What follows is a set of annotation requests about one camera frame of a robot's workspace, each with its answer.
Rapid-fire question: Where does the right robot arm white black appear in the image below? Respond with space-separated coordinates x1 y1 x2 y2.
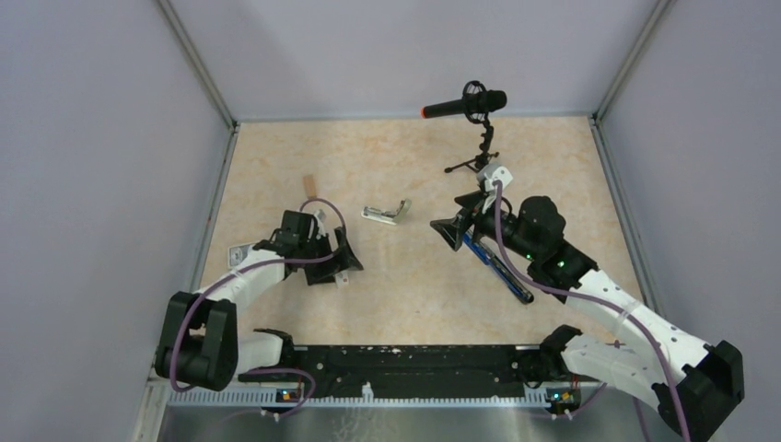
430 192 745 441

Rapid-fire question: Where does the blue stapler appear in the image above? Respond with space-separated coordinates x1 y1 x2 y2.
463 230 534 305

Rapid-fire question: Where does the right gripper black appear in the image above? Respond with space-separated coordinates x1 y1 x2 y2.
431 188 539 262

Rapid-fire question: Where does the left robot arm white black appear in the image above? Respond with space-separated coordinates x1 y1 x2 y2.
154 211 363 392

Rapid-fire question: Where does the black microphone orange tip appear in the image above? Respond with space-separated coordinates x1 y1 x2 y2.
421 90 507 119

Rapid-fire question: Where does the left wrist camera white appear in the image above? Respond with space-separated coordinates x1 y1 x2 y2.
312 209 327 238

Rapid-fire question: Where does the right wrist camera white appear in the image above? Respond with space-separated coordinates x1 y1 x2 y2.
476 163 514 200

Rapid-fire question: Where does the small white staple box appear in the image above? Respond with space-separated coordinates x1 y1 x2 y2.
334 271 350 287

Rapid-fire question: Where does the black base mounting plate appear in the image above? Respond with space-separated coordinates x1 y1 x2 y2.
238 344 585 399

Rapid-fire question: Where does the small brown staple box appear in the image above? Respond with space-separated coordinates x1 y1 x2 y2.
302 174 318 199

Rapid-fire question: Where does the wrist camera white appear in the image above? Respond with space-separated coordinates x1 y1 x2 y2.
312 209 327 238
476 163 514 200

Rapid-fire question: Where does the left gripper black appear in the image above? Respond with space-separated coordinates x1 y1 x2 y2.
298 226 362 285

